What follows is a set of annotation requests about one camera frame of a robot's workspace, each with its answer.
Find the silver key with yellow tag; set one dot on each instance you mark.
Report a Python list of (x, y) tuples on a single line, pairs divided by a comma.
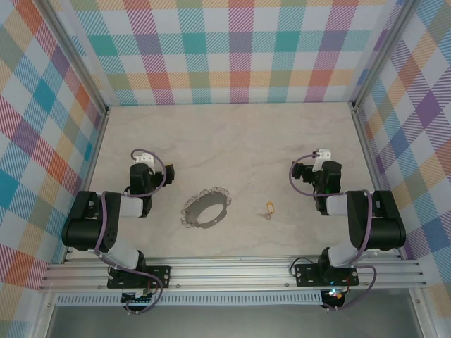
[(269, 208)]

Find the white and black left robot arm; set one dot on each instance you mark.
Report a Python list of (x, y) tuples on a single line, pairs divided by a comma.
[(88, 225)]

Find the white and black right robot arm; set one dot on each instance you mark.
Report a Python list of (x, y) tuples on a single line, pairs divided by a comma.
[(380, 225)]

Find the black controller board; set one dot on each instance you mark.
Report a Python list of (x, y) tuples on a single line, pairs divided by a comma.
[(135, 299), (334, 297)]

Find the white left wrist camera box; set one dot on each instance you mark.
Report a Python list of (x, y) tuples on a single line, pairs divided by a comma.
[(145, 158)]

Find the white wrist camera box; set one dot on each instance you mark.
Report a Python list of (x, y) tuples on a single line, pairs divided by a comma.
[(323, 155), (145, 158)]

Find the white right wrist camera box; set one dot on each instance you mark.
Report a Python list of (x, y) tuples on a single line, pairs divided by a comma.
[(323, 155)]

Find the aluminium side rail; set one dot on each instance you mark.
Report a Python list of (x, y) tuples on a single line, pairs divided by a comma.
[(371, 158), (91, 158)]

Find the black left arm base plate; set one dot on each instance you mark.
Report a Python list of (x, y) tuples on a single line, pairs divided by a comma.
[(158, 276)]

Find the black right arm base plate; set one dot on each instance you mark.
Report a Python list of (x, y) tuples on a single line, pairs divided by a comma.
[(306, 274)]

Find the aluminium mounting rail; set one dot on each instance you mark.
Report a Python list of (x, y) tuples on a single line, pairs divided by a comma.
[(229, 274)]

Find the aluminium corner post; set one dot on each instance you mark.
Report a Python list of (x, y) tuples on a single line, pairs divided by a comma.
[(382, 53), (79, 56)]

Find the aluminium frame leg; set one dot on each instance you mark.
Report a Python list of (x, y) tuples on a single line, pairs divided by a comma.
[(423, 317), (44, 317)]

